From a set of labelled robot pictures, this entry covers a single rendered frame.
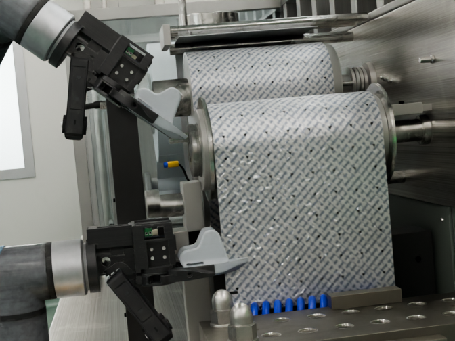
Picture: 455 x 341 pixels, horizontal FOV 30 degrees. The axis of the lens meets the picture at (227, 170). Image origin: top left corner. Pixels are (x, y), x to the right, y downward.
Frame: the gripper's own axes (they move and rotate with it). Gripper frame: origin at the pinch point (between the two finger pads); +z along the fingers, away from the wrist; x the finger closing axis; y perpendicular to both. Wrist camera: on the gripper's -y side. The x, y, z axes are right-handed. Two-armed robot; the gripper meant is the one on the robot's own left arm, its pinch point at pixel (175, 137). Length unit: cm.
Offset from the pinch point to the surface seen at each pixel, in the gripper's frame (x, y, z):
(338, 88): 18.7, 22.8, 18.9
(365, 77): 22.9, 27.9, 22.4
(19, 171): 550, -65, -52
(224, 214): -5.5, -5.0, 11.0
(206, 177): -3.6, -2.3, 6.4
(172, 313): 58, -28, 24
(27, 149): 550, -47, -56
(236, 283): -5.5, -11.8, 17.7
